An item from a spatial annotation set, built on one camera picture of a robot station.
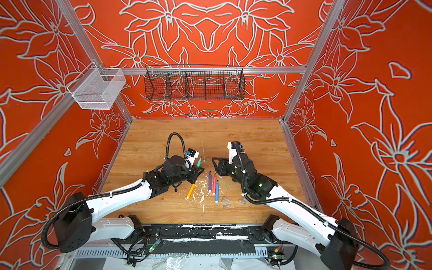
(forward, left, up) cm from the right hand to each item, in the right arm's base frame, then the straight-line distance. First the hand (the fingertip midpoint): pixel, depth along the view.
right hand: (212, 159), depth 72 cm
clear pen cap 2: (-13, -6, -23) cm, 27 cm away
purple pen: (-1, +2, -23) cm, 23 cm away
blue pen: (-6, -2, -22) cm, 23 cm away
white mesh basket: (+42, +65, +10) cm, 77 cm away
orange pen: (-6, +12, -22) cm, 26 cm away
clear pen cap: (-10, -6, -23) cm, 26 cm away
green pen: (+1, +6, -4) cm, 8 cm away
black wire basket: (+50, +13, +5) cm, 52 cm away
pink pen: (-2, 0, -22) cm, 22 cm away
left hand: (+1, +5, -8) cm, 10 cm away
